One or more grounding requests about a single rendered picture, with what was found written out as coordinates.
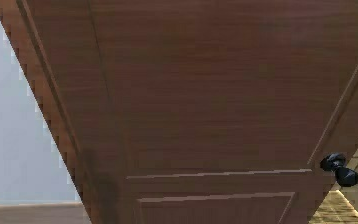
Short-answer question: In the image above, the black door handle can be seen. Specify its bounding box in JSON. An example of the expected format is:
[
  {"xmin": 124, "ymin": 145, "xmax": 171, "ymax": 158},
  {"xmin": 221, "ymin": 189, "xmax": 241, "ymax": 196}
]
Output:
[{"xmin": 319, "ymin": 152, "xmax": 358, "ymax": 188}]

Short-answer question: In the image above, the brown wooden room door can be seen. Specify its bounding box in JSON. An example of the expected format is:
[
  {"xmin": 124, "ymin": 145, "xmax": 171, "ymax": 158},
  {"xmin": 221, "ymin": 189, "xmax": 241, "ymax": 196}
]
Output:
[{"xmin": 0, "ymin": 0, "xmax": 358, "ymax": 224}]

